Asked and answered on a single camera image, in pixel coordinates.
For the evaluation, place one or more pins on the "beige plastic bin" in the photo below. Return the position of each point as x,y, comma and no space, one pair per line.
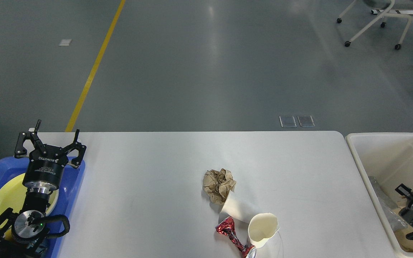
388,157

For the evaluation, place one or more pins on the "crumpled brown paper ball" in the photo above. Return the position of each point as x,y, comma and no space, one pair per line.
218,184

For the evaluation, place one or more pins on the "crushed white paper cup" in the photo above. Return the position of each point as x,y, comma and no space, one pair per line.
261,228

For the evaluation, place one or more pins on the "white plate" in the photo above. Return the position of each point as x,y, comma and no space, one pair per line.
53,198

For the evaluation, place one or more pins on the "red foil wrapper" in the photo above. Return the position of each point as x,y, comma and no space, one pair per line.
227,228

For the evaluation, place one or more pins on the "brown paper bag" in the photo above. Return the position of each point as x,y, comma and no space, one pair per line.
405,244

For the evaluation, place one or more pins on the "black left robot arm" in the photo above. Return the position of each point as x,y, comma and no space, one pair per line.
27,142

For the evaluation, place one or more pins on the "yellow plastic plate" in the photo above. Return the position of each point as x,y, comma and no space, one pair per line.
9,195

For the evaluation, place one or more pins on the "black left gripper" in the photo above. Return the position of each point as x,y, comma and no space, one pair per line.
45,170

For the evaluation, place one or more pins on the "white rolling chair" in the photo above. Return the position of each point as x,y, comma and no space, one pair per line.
386,9

